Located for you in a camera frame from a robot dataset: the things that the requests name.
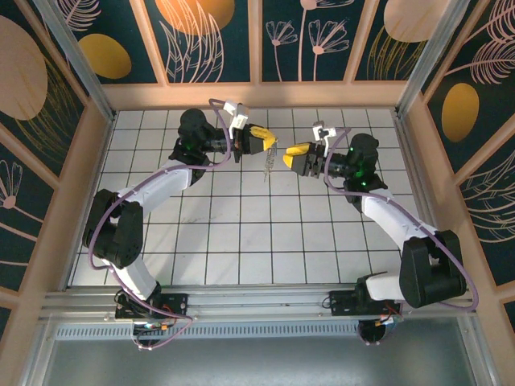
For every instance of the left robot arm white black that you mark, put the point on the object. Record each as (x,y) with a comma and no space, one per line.
(161,189)

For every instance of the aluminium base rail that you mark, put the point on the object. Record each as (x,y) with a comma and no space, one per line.
(257,301)

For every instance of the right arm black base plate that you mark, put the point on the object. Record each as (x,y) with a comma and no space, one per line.
(340,303)

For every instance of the clear plastic bag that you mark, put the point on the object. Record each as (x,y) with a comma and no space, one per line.
(270,161)

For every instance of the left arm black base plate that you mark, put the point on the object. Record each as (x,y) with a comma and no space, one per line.
(177,303)

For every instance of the aluminium side rail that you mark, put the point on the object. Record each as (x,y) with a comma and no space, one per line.
(95,181)
(420,181)

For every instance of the grey metal sheet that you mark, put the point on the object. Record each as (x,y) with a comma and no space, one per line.
(257,362)

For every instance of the aluminium frame post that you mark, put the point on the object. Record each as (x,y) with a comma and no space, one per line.
(429,60)
(77,60)

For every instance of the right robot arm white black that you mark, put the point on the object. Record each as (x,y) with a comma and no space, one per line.
(386,221)

